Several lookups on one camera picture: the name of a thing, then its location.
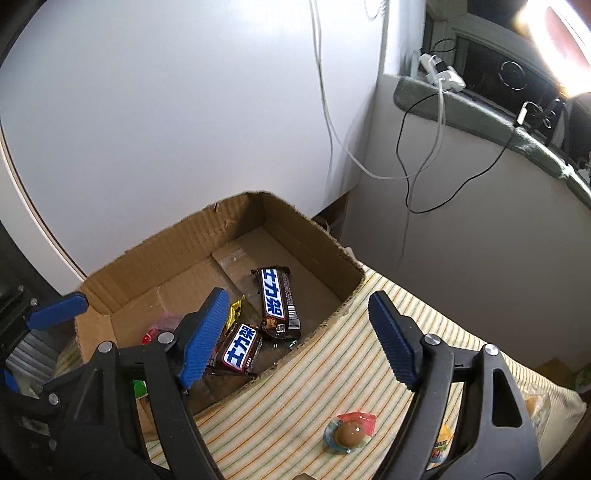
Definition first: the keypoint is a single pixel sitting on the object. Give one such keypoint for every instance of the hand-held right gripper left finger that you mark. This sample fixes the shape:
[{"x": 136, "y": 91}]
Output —
[{"x": 205, "y": 341}]

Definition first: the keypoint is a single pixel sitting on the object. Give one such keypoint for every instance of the small white adapter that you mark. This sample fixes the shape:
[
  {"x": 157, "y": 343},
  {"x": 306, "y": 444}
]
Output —
[{"x": 521, "y": 115}]

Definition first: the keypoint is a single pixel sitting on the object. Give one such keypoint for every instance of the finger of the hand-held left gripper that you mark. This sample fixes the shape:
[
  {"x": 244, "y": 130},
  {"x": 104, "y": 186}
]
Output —
[
  {"x": 57, "y": 313},
  {"x": 9, "y": 381}
]

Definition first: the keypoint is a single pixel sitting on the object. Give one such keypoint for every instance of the white wardrobe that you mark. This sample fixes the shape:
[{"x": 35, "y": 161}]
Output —
[{"x": 161, "y": 115}]

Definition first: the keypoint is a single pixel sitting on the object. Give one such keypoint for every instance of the white window frame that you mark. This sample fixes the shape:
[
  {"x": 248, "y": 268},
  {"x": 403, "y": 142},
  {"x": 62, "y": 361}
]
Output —
[{"x": 480, "y": 34}]

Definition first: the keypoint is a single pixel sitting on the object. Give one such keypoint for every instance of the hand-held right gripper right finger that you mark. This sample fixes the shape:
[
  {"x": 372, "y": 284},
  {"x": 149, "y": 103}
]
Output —
[{"x": 395, "y": 341}]

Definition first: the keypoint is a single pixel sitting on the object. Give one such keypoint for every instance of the striped blanket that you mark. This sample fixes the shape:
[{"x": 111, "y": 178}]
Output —
[{"x": 323, "y": 383}]

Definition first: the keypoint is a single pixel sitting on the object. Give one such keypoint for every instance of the yellow candy wrapper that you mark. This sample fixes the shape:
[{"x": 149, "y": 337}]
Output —
[{"x": 235, "y": 311}]

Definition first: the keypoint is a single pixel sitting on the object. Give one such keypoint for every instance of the white power strip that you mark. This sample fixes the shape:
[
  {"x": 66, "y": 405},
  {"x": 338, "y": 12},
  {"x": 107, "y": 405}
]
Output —
[{"x": 445, "y": 76}]

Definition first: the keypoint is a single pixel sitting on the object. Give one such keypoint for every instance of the colourful yellow candy packet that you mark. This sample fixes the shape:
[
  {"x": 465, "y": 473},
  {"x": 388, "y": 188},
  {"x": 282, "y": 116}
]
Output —
[{"x": 441, "y": 445}]

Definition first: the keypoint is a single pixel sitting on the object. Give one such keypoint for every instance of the brown ball jelly candy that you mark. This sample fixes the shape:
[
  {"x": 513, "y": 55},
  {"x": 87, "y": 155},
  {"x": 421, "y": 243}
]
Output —
[{"x": 348, "y": 434}]

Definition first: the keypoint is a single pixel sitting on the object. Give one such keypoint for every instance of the green candy wrapper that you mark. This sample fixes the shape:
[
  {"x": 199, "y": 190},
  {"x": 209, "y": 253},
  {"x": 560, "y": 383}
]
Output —
[{"x": 138, "y": 388}]

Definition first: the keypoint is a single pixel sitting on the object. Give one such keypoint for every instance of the brown cardboard box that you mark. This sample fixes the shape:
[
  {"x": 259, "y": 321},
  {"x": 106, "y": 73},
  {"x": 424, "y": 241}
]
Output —
[{"x": 295, "y": 240}]

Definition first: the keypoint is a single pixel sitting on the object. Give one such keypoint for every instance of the brown chocolate bar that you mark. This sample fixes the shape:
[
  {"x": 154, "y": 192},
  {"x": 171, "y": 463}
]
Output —
[
  {"x": 240, "y": 353},
  {"x": 277, "y": 300}
]

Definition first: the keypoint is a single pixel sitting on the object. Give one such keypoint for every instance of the dark red snack packet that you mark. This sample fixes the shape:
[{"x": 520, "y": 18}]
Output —
[{"x": 161, "y": 323}]

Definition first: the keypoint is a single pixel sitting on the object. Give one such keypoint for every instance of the black tripod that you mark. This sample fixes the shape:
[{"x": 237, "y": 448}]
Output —
[{"x": 556, "y": 115}]

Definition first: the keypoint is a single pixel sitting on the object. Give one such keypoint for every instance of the small brown chocolate packet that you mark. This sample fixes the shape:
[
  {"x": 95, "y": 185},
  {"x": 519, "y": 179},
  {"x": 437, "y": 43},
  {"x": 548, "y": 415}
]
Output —
[{"x": 292, "y": 345}]

